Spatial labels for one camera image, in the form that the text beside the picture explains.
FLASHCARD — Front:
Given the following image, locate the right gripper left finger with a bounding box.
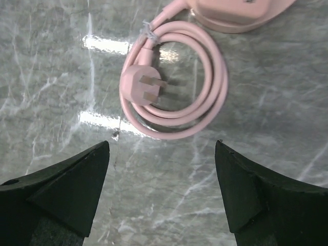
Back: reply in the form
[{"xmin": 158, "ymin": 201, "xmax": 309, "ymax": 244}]
[{"xmin": 1, "ymin": 141, "xmax": 110, "ymax": 245}]

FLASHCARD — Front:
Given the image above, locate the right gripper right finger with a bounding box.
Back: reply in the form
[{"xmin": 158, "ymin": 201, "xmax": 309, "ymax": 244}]
[{"xmin": 215, "ymin": 140, "xmax": 327, "ymax": 245}]

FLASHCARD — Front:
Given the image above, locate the pink coiled cable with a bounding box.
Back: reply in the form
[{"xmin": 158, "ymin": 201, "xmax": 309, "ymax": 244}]
[{"xmin": 119, "ymin": 0, "xmax": 229, "ymax": 140}]

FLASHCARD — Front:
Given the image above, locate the pink round power strip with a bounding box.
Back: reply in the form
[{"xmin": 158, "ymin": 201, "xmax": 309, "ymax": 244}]
[{"xmin": 188, "ymin": 0, "xmax": 295, "ymax": 34}]

